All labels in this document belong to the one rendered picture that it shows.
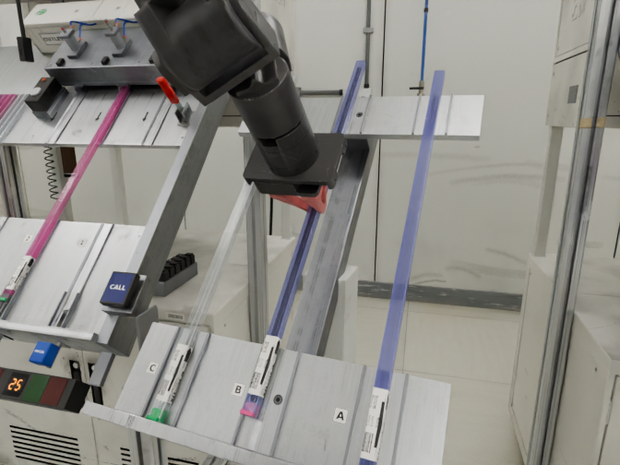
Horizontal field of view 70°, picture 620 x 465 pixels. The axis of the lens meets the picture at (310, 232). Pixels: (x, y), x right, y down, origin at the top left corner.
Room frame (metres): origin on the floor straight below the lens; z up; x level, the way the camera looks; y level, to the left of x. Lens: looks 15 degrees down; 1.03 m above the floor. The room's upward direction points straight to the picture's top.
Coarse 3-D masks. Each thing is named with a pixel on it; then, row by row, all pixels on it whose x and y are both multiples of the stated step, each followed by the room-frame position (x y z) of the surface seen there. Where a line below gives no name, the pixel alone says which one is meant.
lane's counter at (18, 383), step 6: (12, 378) 0.56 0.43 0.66; (18, 378) 0.56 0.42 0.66; (24, 378) 0.56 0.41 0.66; (6, 384) 0.55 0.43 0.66; (12, 384) 0.55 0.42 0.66; (18, 384) 0.55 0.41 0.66; (24, 384) 0.55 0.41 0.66; (6, 390) 0.55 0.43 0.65; (12, 390) 0.55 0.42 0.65; (18, 390) 0.54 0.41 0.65; (12, 396) 0.54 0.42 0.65; (18, 396) 0.54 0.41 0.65
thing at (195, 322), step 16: (240, 192) 0.57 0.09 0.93; (240, 208) 0.55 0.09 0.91; (240, 224) 0.55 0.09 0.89; (224, 240) 0.52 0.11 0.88; (224, 256) 0.51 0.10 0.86; (208, 272) 0.50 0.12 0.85; (208, 288) 0.48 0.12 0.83; (208, 304) 0.47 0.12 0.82; (192, 320) 0.46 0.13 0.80; (192, 336) 0.44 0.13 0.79; (160, 400) 0.40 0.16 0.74; (160, 416) 0.39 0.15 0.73
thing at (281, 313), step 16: (352, 80) 0.67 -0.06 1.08; (352, 96) 0.64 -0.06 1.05; (336, 128) 0.61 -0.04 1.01; (304, 224) 0.51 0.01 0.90; (304, 240) 0.49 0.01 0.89; (304, 256) 0.48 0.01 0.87; (288, 272) 0.47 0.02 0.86; (288, 288) 0.45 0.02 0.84; (288, 304) 0.44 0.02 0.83; (272, 320) 0.43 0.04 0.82; (256, 400) 0.37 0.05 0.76; (256, 416) 0.37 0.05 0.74
